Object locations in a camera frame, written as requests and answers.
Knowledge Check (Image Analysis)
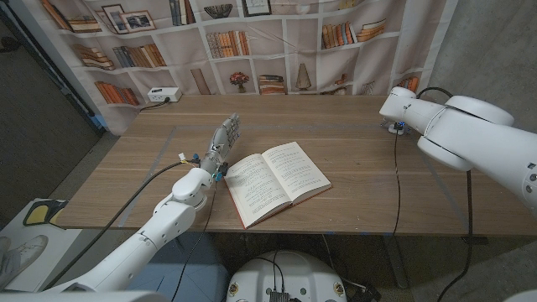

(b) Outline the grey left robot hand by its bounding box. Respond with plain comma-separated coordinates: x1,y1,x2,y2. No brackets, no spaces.
200,112,242,175

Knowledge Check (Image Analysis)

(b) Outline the open book red cover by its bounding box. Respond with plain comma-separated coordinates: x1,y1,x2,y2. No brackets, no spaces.
222,141,333,231

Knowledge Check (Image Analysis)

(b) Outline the white power strip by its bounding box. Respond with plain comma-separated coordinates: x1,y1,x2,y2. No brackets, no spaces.
147,86,183,104

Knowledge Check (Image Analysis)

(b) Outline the printed bookshelf backdrop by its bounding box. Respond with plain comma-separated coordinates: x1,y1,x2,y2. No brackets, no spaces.
8,0,459,136

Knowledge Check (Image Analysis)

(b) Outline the blue floor mat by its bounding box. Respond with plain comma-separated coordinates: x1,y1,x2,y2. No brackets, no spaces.
125,232,231,302

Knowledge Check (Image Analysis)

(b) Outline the grey table leg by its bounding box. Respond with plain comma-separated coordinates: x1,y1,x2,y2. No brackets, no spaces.
383,235,410,290

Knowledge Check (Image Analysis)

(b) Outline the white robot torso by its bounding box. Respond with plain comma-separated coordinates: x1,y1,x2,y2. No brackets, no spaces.
225,250,348,302

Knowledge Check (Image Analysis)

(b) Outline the black floor adapter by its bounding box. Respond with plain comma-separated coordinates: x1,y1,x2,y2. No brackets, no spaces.
344,279,382,302

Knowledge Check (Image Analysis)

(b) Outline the white floor board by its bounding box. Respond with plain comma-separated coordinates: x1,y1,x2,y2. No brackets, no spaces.
0,197,83,293

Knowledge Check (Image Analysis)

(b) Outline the yellow and black pad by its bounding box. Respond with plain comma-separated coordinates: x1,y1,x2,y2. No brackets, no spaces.
23,199,70,227

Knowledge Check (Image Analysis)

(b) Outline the white sneaker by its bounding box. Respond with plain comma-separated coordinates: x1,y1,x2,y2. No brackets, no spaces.
0,234,50,289

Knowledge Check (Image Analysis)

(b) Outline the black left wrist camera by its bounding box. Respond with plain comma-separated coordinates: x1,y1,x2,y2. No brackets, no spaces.
213,161,230,182

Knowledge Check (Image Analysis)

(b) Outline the black power strip cable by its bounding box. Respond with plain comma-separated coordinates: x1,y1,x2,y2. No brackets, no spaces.
139,98,171,112

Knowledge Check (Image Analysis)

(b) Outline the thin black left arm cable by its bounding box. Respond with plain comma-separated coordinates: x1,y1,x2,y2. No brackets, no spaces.
169,180,219,301

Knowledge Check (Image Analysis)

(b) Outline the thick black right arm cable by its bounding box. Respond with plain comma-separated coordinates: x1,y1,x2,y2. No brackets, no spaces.
414,86,474,302

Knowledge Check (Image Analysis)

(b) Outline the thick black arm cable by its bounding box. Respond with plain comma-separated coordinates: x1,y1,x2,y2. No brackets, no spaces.
44,160,198,291
414,86,474,302

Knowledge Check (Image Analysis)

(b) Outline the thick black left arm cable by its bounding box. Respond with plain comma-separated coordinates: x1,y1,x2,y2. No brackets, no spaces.
44,160,198,291

